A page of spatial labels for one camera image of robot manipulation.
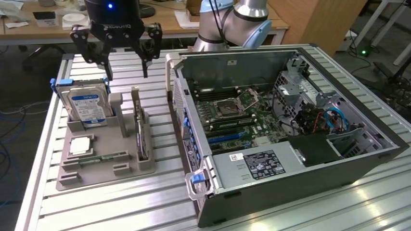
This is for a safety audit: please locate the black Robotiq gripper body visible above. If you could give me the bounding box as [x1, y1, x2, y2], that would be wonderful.
[85, 0, 146, 46]

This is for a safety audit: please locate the green graphics card with fan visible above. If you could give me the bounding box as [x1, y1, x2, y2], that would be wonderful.
[131, 86, 153, 162]

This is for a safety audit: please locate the black round lamp base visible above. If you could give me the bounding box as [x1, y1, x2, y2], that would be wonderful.
[139, 4, 158, 19]

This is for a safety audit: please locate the white box with round recess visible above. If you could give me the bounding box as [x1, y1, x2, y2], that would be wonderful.
[62, 13, 90, 31]

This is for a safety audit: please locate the black office chair base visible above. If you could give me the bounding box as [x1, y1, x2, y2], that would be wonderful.
[18, 44, 67, 71]

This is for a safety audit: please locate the stack of white papers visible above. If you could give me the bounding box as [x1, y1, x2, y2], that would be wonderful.
[174, 10, 203, 30]

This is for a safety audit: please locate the hard disk with blue rails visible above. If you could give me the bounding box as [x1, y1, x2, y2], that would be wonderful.
[50, 76, 113, 128]

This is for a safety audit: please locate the white box with black top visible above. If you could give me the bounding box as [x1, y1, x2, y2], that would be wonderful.
[33, 11, 61, 27]

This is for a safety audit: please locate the wooden desk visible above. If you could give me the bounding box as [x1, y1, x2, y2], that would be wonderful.
[0, 0, 292, 47]

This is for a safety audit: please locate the brown cardboard box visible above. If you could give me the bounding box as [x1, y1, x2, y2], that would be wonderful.
[186, 0, 205, 17]

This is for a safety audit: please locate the white paper slip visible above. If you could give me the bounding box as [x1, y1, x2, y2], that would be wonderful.
[5, 21, 31, 29]

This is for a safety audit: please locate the clear plastic bag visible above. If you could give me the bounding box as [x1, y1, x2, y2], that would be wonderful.
[0, 1, 27, 23]

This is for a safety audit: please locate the CPU socket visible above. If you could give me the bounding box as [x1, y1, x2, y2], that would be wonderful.
[214, 97, 246, 116]

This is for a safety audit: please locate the grey printed parts rack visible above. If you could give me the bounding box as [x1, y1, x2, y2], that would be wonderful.
[55, 86, 159, 193]

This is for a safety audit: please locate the silver CPU chip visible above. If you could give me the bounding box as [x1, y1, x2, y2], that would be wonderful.
[69, 137, 94, 155]

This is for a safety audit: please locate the metal socket cover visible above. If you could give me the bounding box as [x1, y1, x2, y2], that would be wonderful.
[238, 87, 262, 107]

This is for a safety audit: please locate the installed black RAM stick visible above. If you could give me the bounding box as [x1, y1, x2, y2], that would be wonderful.
[209, 117, 256, 131]

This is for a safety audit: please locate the long black expansion slot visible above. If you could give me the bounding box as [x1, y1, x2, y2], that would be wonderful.
[205, 129, 241, 138]

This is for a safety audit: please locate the green loose RAM stick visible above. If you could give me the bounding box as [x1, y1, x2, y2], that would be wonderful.
[78, 154, 118, 165]

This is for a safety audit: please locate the blue expansion slot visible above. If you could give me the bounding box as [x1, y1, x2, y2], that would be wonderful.
[206, 134, 242, 144]

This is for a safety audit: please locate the green motherboard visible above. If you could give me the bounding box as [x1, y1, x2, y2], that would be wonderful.
[189, 79, 292, 155]

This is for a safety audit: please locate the tall metal disk bay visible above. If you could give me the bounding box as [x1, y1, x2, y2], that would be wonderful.
[273, 69, 324, 114]

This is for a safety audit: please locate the blue case latch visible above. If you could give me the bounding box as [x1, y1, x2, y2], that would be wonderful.
[189, 173, 206, 186]

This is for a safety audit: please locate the grey power supply unit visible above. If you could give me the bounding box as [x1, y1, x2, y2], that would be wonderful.
[206, 141, 310, 190]

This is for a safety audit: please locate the wooden cabinet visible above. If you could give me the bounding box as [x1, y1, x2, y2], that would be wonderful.
[282, 0, 370, 56]

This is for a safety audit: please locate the black plastic air shroud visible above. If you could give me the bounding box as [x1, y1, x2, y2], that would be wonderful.
[288, 133, 344, 168]

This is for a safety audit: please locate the black open PC case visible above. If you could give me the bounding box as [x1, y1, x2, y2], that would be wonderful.
[165, 49, 411, 229]

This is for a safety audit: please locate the low metal disk bay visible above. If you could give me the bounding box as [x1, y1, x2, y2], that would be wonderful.
[326, 127, 388, 160]

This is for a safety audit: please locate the black floor equipment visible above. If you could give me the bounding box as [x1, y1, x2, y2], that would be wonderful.
[374, 60, 411, 109]

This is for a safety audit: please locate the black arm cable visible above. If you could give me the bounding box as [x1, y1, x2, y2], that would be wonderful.
[207, 0, 231, 47]

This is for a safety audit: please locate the blue floor cable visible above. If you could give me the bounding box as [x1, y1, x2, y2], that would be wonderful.
[0, 101, 29, 208]

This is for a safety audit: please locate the black wire connector bundle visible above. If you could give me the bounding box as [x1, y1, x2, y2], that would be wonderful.
[293, 109, 324, 135]

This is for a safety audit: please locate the red thin wire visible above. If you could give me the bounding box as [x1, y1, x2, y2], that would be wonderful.
[316, 111, 326, 131]

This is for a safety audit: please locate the blue data wire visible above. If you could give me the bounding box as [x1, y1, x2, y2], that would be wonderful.
[322, 107, 352, 133]

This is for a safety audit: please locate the white desk frame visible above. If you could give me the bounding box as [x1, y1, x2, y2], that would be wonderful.
[349, 0, 411, 66]

